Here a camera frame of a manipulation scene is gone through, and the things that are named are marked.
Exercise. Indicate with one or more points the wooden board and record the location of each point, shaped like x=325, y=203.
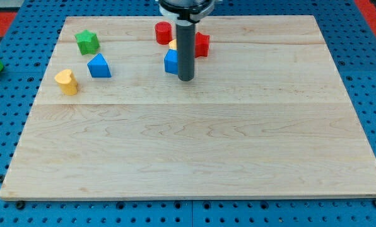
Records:
x=266, y=116

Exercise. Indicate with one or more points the green star block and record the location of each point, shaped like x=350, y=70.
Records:
x=87, y=42

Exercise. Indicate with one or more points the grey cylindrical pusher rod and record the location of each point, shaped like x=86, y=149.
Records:
x=186, y=51

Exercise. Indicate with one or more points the blue cube block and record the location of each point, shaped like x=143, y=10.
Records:
x=171, y=62

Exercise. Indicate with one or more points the black white robot arm flange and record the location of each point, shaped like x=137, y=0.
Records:
x=187, y=12

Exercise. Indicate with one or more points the yellow heart block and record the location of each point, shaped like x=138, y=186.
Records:
x=67, y=82

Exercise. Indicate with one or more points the yellow hexagon block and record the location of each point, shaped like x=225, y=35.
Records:
x=173, y=44

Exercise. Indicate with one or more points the blue triangle block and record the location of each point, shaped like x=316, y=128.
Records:
x=98, y=67

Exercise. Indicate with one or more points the red star block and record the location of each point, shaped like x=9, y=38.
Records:
x=201, y=45

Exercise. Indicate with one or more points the red cylinder block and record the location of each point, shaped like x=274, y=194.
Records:
x=163, y=32

